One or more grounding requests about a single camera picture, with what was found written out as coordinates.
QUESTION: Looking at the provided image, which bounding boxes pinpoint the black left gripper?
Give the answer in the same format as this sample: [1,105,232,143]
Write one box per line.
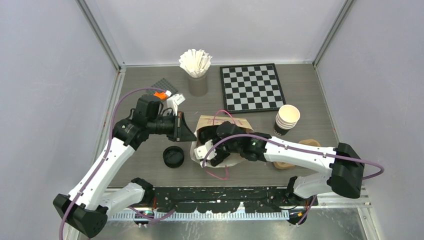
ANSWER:
[148,110,197,142]

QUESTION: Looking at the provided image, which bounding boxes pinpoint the black coffee cup lid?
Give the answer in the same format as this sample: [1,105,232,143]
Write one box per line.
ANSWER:
[197,125,218,145]

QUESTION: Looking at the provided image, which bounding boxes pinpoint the paper gift bag pink handles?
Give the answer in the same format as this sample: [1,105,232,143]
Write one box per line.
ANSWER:
[189,110,254,180]

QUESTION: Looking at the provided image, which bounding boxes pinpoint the stack of black lids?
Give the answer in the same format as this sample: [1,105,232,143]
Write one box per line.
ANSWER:
[162,146,185,169]

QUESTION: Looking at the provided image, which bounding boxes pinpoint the stack of paper cups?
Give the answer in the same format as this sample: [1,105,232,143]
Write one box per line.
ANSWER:
[273,104,301,136]

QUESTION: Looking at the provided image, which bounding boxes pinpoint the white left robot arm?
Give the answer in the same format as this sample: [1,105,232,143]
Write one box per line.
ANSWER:
[53,93,197,238]

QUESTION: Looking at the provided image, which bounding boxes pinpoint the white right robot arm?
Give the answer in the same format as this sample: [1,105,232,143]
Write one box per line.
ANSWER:
[200,121,365,205]

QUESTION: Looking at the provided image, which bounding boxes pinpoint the brown pulp cup carrier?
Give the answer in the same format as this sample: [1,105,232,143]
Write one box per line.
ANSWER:
[273,139,321,170]

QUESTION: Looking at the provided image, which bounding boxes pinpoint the orange plastic piece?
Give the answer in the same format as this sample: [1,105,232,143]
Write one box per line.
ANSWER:
[153,91,169,101]

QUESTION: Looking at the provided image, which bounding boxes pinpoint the grey straw holder cup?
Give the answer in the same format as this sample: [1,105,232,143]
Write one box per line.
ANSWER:
[188,74,208,97]

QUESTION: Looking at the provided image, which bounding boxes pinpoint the grey lego baseplate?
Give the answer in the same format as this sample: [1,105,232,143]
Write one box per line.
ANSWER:
[151,78,179,94]

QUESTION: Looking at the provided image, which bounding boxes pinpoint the black white chessboard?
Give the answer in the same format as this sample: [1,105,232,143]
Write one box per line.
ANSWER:
[219,63,286,114]

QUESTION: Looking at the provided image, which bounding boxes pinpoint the white wrapped straws bundle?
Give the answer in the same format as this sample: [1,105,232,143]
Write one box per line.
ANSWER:
[178,49,213,79]

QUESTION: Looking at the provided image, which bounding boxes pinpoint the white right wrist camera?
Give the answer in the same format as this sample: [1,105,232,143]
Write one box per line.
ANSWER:
[193,139,218,161]

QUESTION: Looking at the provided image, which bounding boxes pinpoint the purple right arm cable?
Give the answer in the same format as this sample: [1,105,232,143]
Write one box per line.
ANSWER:
[201,133,385,226]

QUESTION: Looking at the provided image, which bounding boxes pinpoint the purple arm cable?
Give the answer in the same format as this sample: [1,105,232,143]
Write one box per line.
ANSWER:
[201,133,385,226]
[58,87,170,240]

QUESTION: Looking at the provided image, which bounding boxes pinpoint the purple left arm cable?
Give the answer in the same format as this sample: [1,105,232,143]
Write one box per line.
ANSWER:
[58,87,170,240]

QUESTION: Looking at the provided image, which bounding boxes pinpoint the aluminium frame rail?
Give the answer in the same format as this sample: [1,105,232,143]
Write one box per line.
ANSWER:
[104,188,371,225]

